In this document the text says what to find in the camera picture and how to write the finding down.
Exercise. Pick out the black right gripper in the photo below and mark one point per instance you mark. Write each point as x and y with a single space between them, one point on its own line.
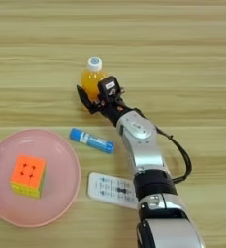
112 111

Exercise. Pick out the orange juice bottle white cap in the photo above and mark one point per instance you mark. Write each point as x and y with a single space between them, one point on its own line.
90 80

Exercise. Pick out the blue glue stick tube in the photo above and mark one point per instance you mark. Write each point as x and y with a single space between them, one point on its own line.
91 140

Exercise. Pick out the white remote control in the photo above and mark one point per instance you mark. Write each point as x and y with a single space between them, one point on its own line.
111 189

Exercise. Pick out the small black box white label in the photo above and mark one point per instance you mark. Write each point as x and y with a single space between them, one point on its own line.
109 87

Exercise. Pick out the orange and yellow puzzle cube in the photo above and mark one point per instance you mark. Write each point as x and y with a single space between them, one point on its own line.
27 174

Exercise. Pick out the pink round plate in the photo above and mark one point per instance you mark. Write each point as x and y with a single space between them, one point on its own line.
59 190

